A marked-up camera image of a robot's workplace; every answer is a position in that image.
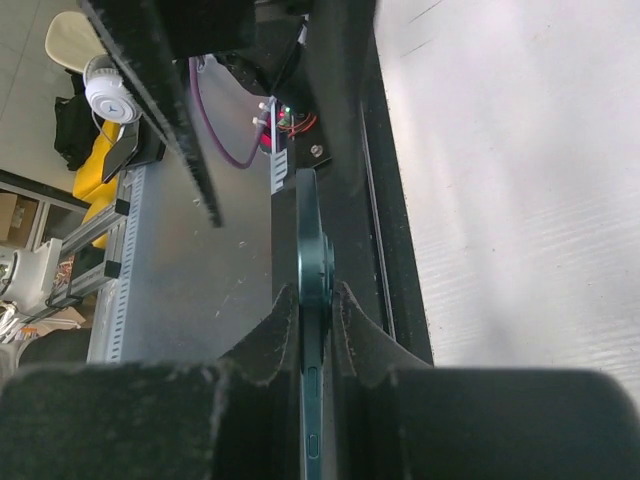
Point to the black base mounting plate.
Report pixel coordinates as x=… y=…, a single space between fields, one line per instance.
x=364 y=215

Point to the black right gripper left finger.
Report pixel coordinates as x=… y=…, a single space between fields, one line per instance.
x=235 y=418

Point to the white headphones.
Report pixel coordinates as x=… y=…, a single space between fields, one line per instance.
x=106 y=93

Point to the cardboard box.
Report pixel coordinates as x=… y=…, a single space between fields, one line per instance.
x=17 y=217

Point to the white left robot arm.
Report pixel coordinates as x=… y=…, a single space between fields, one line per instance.
x=240 y=30

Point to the black clothing bundle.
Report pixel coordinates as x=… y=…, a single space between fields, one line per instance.
x=75 y=129

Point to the black smartphone with teal edge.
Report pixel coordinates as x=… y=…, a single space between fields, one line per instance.
x=316 y=266

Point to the yellow bag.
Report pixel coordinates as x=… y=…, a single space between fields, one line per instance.
x=88 y=184

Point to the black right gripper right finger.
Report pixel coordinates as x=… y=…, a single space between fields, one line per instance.
x=396 y=417

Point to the white appliance on floor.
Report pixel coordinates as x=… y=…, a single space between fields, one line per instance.
x=27 y=277

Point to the beige round chair seat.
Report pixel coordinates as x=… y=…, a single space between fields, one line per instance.
x=71 y=41

